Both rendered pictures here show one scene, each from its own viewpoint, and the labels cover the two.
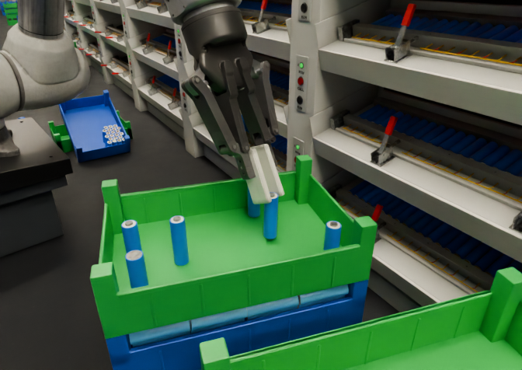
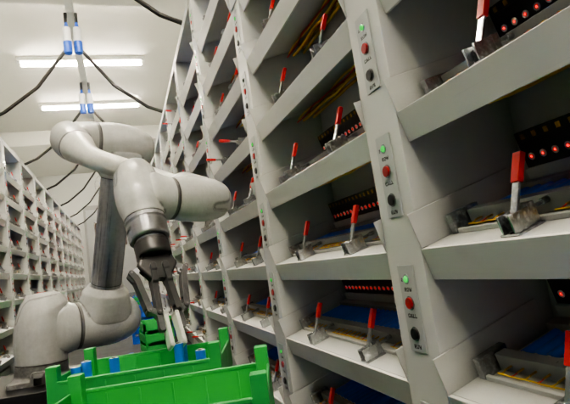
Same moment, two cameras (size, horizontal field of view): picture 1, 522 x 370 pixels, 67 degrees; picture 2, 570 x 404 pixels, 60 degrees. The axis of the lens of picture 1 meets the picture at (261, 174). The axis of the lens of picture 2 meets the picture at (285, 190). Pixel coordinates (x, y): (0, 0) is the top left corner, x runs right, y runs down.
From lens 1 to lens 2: 0.69 m
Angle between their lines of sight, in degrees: 37
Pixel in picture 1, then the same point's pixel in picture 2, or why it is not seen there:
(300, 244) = not seen: hidden behind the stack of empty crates
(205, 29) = (141, 247)
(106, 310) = (50, 393)
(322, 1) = (271, 231)
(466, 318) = (243, 383)
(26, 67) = (90, 311)
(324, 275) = not seen: hidden behind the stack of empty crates
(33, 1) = (101, 264)
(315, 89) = (280, 295)
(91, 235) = not seen: outside the picture
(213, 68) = (144, 266)
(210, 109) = (137, 288)
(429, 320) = (214, 379)
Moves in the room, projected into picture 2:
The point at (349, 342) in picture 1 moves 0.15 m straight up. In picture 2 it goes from (159, 389) to (148, 288)
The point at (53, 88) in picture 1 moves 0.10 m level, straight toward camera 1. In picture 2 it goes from (108, 328) to (103, 330)
